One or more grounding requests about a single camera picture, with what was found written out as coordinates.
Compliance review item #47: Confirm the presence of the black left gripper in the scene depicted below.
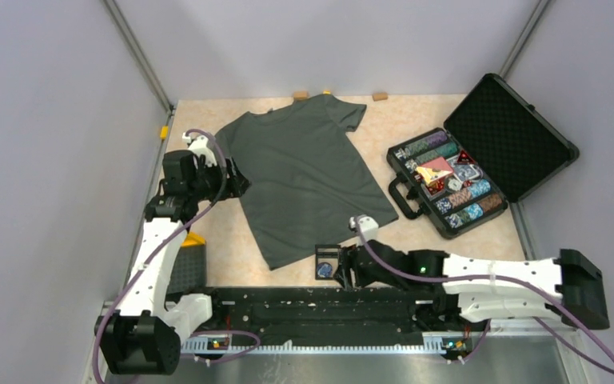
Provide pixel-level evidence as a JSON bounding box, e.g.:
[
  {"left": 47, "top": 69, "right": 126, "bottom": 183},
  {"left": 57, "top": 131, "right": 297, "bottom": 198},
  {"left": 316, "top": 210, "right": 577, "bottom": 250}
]
[{"left": 188, "top": 154, "right": 251, "bottom": 202}]

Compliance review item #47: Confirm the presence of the blue round brooch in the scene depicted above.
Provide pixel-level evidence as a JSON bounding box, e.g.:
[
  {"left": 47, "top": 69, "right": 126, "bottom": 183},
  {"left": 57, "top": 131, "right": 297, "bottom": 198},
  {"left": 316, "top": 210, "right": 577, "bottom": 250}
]
[{"left": 316, "top": 262, "right": 333, "bottom": 280}]

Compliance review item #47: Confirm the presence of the dark grey t-shirt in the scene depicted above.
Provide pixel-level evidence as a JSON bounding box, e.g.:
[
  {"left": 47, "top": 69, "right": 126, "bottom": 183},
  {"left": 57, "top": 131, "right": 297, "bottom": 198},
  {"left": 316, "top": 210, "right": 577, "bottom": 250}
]
[{"left": 215, "top": 94, "right": 398, "bottom": 270}]

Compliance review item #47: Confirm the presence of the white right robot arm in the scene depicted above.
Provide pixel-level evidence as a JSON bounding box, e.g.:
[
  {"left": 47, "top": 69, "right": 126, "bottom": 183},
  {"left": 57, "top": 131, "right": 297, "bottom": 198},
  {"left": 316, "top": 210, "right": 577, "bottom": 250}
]
[{"left": 335, "top": 240, "right": 610, "bottom": 330}]

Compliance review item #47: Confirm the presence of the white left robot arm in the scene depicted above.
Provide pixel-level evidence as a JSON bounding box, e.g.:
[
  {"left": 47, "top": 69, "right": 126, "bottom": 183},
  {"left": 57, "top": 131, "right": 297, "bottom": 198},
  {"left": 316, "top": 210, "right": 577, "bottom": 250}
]
[{"left": 94, "top": 150, "right": 249, "bottom": 375}]

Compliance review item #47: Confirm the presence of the black square brooch stand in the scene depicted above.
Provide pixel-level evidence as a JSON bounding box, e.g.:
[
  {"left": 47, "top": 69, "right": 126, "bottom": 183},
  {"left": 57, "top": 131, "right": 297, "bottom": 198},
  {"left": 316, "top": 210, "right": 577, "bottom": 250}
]
[{"left": 314, "top": 244, "right": 341, "bottom": 281}]

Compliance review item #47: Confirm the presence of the yellow triangular wedge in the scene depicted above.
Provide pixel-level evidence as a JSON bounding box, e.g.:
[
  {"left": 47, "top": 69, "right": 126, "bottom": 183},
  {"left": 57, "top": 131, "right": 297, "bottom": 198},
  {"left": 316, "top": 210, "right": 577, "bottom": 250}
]
[{"left": 181, "top": 232, "right": 206, "bottom": 248}]

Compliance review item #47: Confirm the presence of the black perforated block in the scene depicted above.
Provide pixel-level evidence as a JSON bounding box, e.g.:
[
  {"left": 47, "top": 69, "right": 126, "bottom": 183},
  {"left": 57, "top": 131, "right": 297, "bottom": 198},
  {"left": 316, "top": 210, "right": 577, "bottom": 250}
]
[{"left": 166, "top": 245, "right": 207, "bottom": 294}]

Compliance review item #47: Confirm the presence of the tan wooden block left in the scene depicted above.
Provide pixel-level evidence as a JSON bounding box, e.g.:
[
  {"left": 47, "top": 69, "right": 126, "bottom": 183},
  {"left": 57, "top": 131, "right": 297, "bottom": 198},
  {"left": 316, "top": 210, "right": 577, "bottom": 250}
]
[{"left": 293, "top": 91, "right": 309, "bottom": 101}]

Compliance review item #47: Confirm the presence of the tan wooden block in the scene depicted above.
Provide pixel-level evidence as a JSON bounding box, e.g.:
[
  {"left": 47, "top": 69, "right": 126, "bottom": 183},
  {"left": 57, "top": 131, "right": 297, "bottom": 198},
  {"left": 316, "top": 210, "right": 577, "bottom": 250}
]
[
  {"left": 372, "top": 92, "right": 389, "bottom": 102},
  {"left": 293, "top": 91, "right": 309, "bottom": 101}
]

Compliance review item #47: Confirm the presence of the tan wooden block right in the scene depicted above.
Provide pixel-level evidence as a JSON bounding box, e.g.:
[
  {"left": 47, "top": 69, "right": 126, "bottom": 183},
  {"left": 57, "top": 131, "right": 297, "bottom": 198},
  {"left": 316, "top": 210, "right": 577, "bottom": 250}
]
[{"left": 372, "top": 92, "right": 389, "bottom": 102}]

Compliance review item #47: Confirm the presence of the black poker chip case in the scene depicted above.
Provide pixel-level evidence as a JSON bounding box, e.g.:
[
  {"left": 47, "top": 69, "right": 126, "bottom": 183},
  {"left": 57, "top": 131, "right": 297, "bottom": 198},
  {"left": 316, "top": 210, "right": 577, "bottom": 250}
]
[{"left": 386, "top": 74, "right": 580, "bottom": 239}]

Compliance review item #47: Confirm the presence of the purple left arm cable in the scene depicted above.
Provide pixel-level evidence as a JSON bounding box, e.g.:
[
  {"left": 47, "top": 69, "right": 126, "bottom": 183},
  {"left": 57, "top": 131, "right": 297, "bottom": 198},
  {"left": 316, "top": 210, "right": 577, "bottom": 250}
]
[{"left": 90, "top": 128, "right": 261, "bottom": 384}]

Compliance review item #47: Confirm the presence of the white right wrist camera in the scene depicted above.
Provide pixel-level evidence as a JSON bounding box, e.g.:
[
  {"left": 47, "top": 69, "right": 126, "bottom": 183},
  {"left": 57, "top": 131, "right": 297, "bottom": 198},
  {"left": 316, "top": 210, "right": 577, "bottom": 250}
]
[{"left": 349, "top": 214, "right": 380, "bottom": 246}]

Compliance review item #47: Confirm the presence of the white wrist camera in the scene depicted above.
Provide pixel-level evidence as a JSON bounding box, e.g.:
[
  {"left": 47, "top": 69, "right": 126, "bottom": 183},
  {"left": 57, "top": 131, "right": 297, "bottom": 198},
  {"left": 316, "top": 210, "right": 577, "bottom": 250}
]
[
  {"left": 349, "top": 214, "right": 380, "bottom": 246},
  {"left": 181, "top": 134, "right": 217, "bottom": 166}
]

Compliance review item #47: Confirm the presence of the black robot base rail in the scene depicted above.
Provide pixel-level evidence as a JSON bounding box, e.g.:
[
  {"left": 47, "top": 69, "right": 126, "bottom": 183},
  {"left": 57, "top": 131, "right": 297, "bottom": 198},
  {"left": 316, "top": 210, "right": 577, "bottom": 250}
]
[{"left": 199, "top": 287, "right": 469, "bottom": 346}]

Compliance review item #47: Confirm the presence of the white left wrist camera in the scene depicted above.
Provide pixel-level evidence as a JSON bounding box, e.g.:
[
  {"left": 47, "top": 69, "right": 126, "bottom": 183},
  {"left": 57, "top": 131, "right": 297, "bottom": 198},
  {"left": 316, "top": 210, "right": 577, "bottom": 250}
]
[{"left": 181, "top": 134, "right": 217, "bottom": 166}]

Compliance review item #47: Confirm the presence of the white slotted cable duct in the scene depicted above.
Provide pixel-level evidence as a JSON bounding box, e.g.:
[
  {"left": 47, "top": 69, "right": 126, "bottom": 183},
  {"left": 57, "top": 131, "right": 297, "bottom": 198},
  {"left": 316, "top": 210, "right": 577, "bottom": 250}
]
[{"left": 181, "top": 335, "right": 474, "bottom": 356}]

